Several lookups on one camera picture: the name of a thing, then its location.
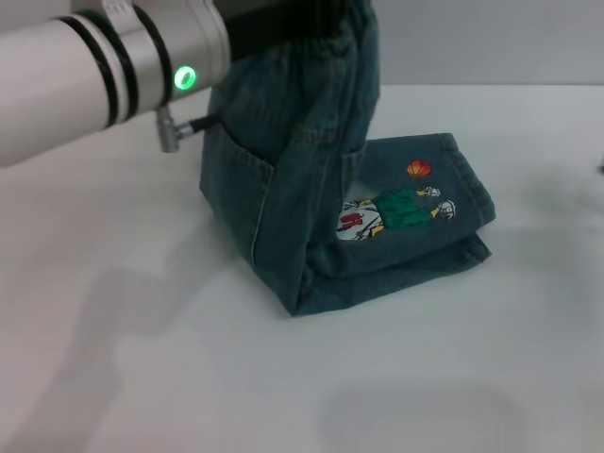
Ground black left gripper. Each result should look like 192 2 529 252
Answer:
222 13 334 62

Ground blue denim shorts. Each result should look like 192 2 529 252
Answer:
197 0 496 318

